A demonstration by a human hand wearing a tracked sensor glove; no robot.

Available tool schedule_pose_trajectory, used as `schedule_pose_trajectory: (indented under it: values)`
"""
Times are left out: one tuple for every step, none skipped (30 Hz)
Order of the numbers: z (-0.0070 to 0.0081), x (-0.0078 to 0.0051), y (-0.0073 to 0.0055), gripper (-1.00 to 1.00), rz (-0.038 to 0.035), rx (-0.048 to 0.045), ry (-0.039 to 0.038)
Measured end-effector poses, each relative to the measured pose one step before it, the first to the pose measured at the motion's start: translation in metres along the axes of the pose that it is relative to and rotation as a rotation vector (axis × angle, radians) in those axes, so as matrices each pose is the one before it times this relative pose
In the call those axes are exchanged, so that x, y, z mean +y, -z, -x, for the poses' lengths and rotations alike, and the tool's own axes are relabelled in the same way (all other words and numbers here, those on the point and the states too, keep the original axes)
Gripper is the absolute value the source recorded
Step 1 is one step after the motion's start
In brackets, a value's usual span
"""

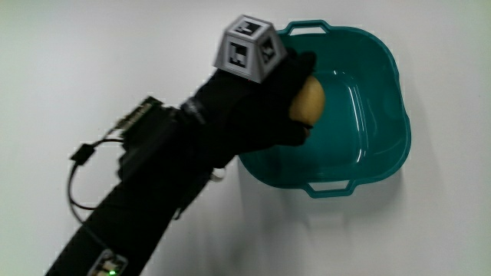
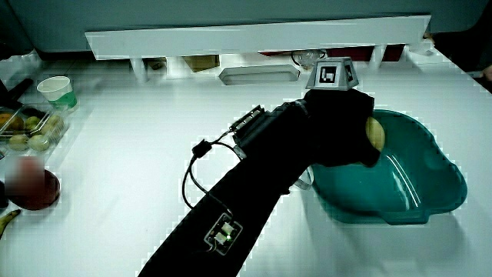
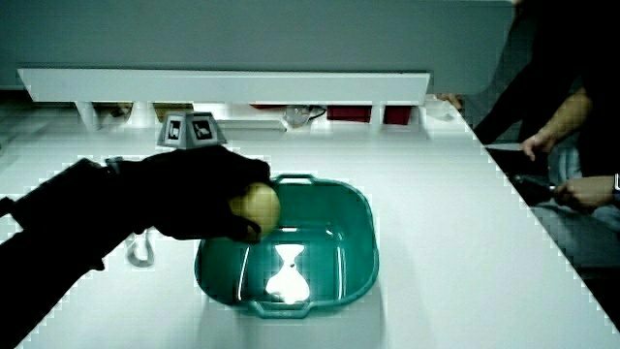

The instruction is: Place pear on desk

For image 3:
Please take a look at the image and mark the green plastic basin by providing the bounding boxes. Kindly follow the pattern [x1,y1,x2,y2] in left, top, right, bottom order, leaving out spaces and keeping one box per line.
[194,173,381,320]

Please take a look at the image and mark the another person's forearm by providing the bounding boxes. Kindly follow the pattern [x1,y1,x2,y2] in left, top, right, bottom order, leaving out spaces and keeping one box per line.
[536,88,595,143]

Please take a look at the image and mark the clear plastic bag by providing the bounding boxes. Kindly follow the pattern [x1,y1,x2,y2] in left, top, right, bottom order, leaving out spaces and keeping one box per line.
[283,105,312,129]

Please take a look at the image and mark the black tool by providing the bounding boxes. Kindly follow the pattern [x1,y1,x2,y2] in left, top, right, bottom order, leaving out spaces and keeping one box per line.
[511,174,558,206]

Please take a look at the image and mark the person's right hand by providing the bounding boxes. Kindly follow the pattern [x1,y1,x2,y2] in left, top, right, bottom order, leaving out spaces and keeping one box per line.
[114,111,273,244]

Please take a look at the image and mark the yellow pear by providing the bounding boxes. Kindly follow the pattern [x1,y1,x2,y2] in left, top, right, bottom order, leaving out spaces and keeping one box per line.
[228,181,282,242]

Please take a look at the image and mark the white desk shelf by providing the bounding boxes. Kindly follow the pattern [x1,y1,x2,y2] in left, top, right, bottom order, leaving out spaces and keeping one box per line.
[17,67,432,133]

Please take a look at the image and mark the white desk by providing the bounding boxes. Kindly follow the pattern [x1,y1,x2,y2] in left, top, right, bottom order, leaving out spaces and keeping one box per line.
[0,96,620,349]

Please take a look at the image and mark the white cable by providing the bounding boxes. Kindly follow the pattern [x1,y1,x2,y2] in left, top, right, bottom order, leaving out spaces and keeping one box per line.
[124,229,156,269]

